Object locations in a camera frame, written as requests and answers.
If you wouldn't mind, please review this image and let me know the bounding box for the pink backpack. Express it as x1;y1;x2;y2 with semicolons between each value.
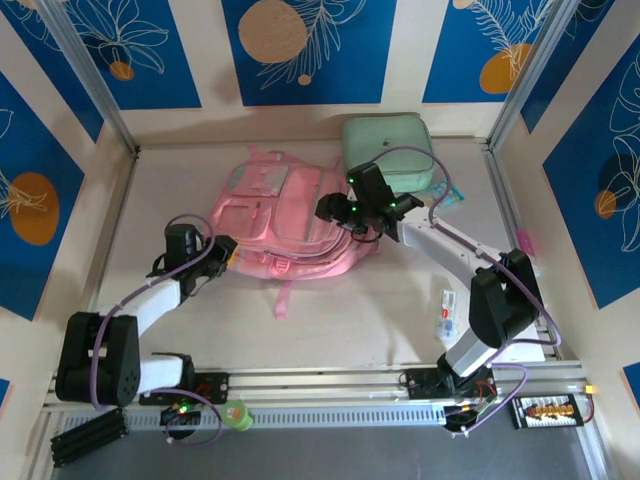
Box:
207;144;381;321

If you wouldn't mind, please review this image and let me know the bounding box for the small clear packet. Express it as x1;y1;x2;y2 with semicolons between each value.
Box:
435;288;461;344

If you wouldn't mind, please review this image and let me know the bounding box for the mint green zip bag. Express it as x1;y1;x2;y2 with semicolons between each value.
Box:
341;113;434;194

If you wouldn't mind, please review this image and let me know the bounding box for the blue wet wipes pack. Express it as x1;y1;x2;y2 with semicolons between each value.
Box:
423;178;467;207

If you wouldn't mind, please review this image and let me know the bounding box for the pink dotted item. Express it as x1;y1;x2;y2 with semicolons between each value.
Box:
517;228;539;261

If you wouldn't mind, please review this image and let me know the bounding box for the black power distribution board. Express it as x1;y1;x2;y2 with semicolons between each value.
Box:
508;393;584;430

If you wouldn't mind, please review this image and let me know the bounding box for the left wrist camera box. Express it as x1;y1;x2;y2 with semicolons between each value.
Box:
163;224;202;266

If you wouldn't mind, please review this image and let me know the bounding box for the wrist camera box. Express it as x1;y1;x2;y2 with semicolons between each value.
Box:
347;162;404;245
163;224;202;266

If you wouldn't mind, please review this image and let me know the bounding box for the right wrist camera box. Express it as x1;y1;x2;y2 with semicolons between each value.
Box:
347;162;404;245

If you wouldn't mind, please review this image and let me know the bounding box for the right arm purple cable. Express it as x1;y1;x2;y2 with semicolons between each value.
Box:
372;144;564;436

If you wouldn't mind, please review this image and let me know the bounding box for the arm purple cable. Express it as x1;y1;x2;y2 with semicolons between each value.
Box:
89;213;224;446
372;144;564;436

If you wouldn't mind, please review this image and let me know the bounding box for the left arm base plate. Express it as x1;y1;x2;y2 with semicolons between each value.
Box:
138;372;231;406

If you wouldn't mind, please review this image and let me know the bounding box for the aluminium mounting rail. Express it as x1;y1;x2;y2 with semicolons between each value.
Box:
43;360;590;407

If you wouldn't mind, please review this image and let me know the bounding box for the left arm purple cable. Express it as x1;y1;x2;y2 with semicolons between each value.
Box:
89;213;224;446

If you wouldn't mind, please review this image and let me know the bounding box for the aluminium side rail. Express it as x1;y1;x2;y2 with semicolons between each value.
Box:
482;142;561;362

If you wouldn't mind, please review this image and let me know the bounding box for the grey slotted cable duct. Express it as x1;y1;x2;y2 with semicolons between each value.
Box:
122;405;449;432

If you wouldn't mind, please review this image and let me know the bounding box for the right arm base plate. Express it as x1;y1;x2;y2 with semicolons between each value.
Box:
405;367;497;401

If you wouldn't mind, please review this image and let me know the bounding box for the aluminium frame post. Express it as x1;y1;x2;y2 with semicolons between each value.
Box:
37;0;142;155
487;0;576;151

